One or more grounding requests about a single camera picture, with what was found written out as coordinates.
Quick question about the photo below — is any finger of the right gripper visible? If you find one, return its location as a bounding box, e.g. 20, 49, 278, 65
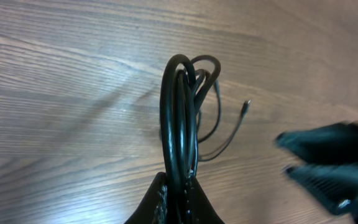
275, 123, 358, 165
285, 164, 358, 215

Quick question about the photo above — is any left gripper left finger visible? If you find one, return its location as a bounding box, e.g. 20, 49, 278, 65
125, 172, 168, 224

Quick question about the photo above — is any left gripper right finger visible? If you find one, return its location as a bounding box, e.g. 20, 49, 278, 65
185, 176, 224, 224

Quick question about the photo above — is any black usb cable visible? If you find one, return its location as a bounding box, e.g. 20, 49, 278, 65
196, 79, 252, 162
158, 54, 222, 187

